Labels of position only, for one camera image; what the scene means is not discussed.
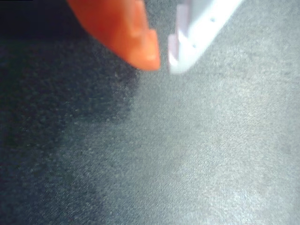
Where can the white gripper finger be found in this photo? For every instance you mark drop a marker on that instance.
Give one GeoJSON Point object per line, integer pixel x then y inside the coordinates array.
{"type": "Point", "coordinates": [199, 28]}

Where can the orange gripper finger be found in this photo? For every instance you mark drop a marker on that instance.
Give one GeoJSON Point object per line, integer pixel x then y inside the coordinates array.
{"type": "Point", "coordinates": [122, 30]}

